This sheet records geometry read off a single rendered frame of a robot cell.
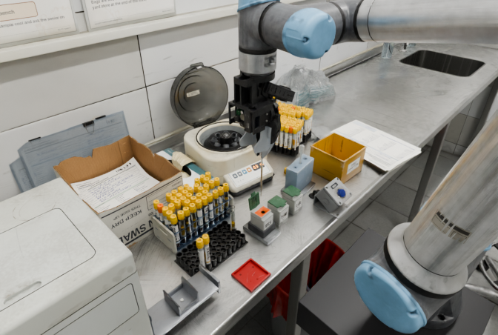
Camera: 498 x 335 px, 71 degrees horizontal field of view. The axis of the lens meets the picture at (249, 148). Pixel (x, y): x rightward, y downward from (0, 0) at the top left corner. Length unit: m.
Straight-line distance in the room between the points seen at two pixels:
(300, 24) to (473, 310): 0.66
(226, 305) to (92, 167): 0.59
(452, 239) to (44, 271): 0.55
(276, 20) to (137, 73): 0.70
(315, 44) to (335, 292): 0.50
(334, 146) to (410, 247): 0.78
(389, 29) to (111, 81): 0.83
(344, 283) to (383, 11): 0.54
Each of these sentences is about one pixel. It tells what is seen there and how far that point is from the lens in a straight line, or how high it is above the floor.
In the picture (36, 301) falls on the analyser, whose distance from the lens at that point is 0.57.
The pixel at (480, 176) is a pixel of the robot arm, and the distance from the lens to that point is 0.45.
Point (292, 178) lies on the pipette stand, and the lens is 1.07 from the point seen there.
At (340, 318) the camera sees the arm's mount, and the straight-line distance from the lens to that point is 0.78.
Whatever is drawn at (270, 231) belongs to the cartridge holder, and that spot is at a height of 0.89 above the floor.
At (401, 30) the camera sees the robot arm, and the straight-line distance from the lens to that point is 0.61.
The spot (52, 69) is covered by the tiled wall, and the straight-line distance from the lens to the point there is 1.11.
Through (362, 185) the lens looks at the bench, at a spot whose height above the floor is 0.88.
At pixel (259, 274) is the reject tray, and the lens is 0.90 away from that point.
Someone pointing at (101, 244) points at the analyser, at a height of 1.17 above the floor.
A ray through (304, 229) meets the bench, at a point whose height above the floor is 0.88.
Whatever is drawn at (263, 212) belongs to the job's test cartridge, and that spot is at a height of 0.95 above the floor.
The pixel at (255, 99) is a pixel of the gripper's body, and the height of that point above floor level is 1.29.
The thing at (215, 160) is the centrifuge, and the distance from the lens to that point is 1.07.
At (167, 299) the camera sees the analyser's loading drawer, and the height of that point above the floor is 0.93.
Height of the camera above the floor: 1.59
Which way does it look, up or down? 32 degrees down
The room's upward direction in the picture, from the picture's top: straight up
